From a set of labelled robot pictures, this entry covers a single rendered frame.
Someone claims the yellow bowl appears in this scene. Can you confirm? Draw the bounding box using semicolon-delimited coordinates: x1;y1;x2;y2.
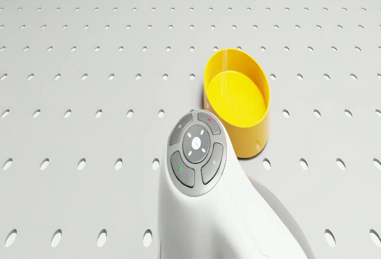
203;48;271;160

